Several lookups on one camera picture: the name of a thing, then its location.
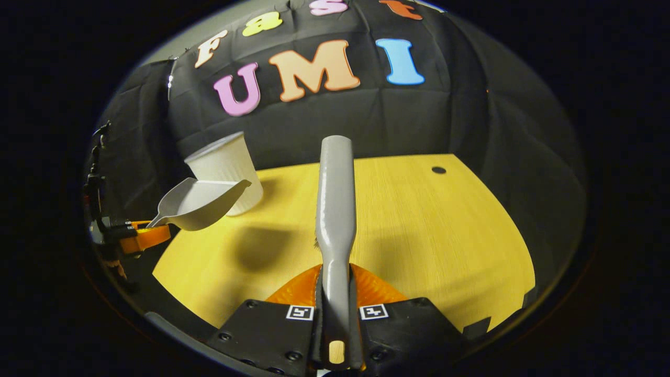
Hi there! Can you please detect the wooden desktop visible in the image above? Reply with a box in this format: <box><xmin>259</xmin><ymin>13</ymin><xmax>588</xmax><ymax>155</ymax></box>
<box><xmin>151</xmin><ymin>153</ymin><xmax>537</xmax><ymax>334</ymax></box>

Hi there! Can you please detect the small grey broom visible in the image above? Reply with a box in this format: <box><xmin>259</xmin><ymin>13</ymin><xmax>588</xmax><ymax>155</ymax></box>
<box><xmin>314</xmin><ymin>135</ymin><xmax>365</xmax><ymax>372</ymax></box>

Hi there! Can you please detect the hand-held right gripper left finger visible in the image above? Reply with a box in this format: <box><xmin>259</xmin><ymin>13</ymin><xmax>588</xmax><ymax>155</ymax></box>
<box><xmin>206</xmin><ymin>264</ymin><xmax>322</xmax><ymax>377</ymax></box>

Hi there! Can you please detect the grey plastic dustpan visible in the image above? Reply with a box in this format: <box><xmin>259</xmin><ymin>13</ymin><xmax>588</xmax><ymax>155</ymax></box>
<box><xmin>146</xmin><ymin>177</ymin><xmax>252</xmax><ymax>232</ymax></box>

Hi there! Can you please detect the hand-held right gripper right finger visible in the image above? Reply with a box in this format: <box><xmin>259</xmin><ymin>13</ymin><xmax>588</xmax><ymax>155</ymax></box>
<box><xmin>349</xmin><ymin>263</ymin><xmax>470</xmax><ymax>377</ymax></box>

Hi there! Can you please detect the white ribbed garbage bin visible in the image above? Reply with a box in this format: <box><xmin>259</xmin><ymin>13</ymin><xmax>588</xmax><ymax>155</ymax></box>
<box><xmin>184</xmin><ymin>131</ymin><xmax>264</xmax><ymax>217</ymax></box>

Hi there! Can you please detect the black backdrop cloth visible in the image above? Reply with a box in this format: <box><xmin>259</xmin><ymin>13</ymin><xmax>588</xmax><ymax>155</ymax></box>
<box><xmin>86</xmin><ymin>0</ymin><xmax>590</xmax><ymax>317</ymax></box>

